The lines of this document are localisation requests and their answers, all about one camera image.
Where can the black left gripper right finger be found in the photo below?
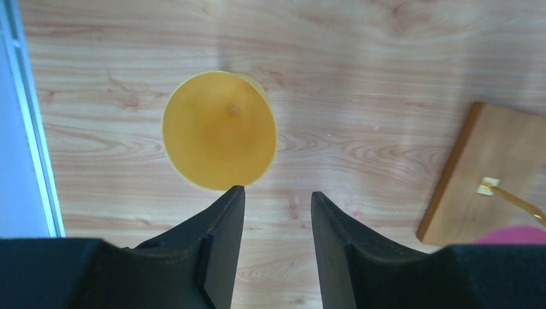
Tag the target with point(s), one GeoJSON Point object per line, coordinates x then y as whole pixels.
{"type": "Point", "coordinates": [360, 268]}

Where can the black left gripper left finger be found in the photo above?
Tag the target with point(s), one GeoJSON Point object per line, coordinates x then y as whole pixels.
{"type": "Point", "coordinates": [192, 265]}

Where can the pink wine glass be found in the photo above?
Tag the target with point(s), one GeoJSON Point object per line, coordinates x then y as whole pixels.
{"type": "Point", "coordinates": [520, 234]}

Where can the gold wire wine glass rack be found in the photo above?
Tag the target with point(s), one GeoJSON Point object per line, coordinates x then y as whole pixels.
{"type": "Point", "coordinates": [498, 145]}

